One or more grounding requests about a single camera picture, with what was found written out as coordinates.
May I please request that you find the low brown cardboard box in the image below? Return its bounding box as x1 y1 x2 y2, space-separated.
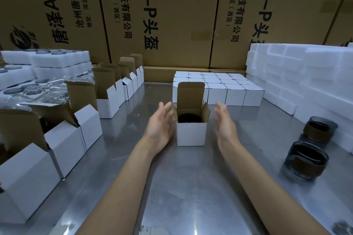
209 68 247 78
142 66 211 83

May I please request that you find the large brown printed shipping box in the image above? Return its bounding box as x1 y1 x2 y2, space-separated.
95 0 223 69
0 0 111 64
323 0 353 48
210 0 351 71

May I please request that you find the open white carton with jar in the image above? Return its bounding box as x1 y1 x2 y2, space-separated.
172 81 211 147

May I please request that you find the row of empty open cartons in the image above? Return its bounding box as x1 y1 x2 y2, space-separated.
0 54 145 225

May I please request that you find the stack of white foam blocks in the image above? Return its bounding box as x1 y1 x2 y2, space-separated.
245 42 353 156

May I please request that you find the person's right forearm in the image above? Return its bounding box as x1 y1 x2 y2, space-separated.
219 137 331 235

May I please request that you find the person's left hand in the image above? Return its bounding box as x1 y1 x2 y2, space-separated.
143 102 176 156

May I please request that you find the clear plastic wrap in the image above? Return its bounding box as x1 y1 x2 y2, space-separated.
0 74 95 112

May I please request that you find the dark glass jar inside carton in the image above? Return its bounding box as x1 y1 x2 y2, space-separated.
178 113 203 123

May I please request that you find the white foam tray with lids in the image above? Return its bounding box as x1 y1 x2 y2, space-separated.
0 78 69 107
0 49 91 68
0 62 93 89

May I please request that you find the person's right hand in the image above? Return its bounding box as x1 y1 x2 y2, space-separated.
213 102 240 152

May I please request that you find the block of closed white cartons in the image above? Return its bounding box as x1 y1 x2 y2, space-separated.
172 71 265 107

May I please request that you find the dark glass jar brown band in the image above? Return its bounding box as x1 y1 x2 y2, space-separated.
303 116 338 144
285 141 330 181

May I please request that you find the person's left forearm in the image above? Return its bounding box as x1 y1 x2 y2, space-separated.
72 137 166 235

